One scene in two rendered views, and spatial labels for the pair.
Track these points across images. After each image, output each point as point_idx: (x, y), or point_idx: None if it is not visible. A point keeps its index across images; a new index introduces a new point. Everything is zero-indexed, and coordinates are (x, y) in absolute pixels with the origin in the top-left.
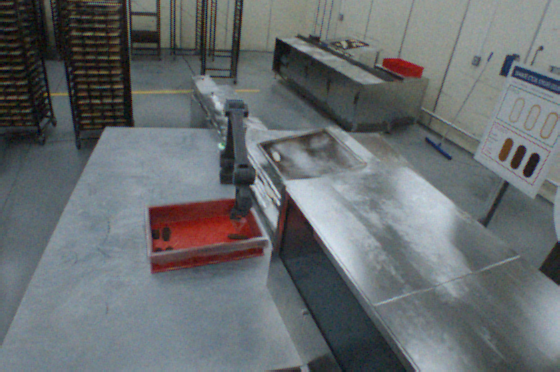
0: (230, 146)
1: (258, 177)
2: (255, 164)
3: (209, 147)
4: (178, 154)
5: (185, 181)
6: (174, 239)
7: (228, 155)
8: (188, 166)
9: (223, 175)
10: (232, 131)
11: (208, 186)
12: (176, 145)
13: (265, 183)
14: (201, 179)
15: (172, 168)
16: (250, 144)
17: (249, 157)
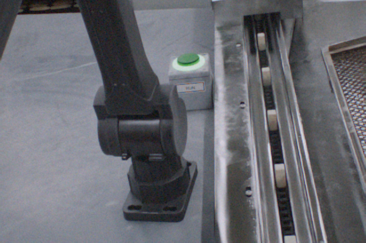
0: (115, 71)
1: (283, 196)
2: (290, 135)
3: (167, 68)
4: (56, 95)
5: (7, 202)
6: None
7: (122, 109)
8: (58, 139)
9: (134, 184)
10: (95, 2)
11: (72, 228)
12: (71, 64)
13: (287, 238)
14: (67, 194)
15: (3, 147)
16: (314, 52)
17: (279, 104)
